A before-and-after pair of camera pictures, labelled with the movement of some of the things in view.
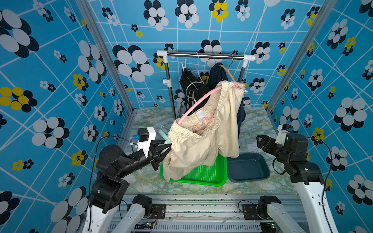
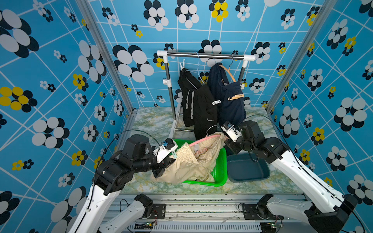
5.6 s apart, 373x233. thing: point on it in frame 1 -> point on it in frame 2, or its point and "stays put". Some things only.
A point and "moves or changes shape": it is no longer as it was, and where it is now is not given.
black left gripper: [154, 155] -> [163, 165]
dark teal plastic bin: [247, 166] stays put
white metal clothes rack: [167, 82] stays put
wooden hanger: [228, 70] stays put
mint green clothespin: [163, 132] -> [174, 152]
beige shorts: [211, 130] moves or changes shape
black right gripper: [270, 141] -> [231, 145]
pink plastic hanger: [228, 83] -> [206, 138]
